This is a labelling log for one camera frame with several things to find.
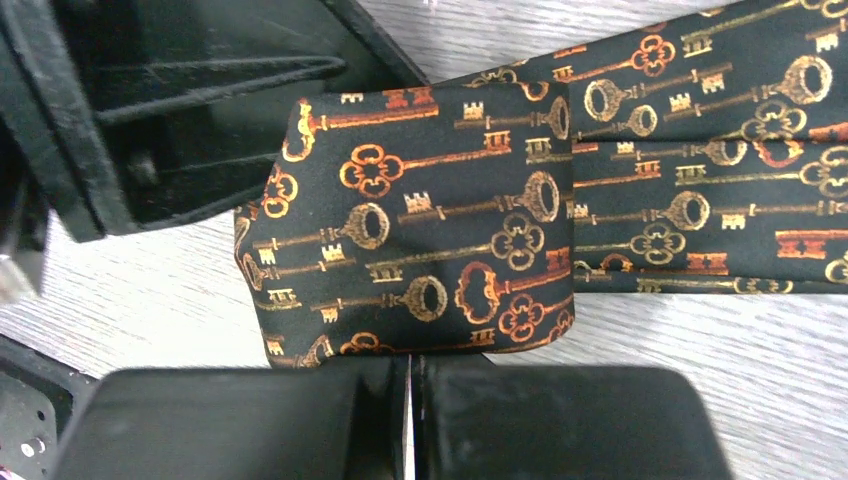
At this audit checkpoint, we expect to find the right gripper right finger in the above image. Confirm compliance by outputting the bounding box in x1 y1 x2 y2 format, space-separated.
411 356 732 479

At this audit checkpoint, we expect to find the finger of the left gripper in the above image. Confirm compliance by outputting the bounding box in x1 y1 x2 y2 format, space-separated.
1 1 426 242

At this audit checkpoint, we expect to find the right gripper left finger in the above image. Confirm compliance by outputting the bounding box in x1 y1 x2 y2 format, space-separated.
50 357 404 479

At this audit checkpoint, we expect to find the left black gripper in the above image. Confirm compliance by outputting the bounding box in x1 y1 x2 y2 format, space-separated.
1 126 49 305

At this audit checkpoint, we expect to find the black key pattern tie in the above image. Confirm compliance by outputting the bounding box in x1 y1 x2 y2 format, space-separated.
234 1 847 368

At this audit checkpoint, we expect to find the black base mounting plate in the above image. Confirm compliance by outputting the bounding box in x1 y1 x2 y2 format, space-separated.
1 335 97 479

